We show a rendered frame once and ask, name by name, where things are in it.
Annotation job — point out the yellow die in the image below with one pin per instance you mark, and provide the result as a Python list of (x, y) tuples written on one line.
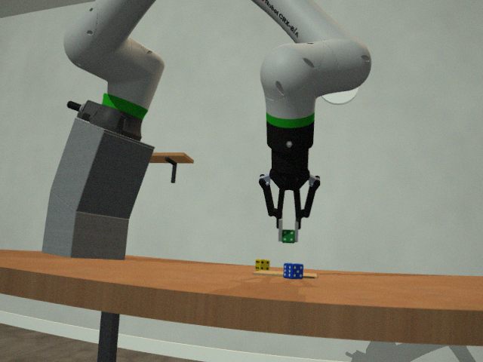
[(262, 264)]

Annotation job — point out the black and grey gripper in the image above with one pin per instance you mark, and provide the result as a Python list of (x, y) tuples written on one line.
[(282, 164)]

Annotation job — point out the green die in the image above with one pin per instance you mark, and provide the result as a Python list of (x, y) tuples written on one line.
[(287, 236)]

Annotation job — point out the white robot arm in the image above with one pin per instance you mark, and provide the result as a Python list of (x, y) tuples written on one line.
[(98, 42)]

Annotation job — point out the blue die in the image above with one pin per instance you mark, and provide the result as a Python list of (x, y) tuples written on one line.
[(293, 271)]

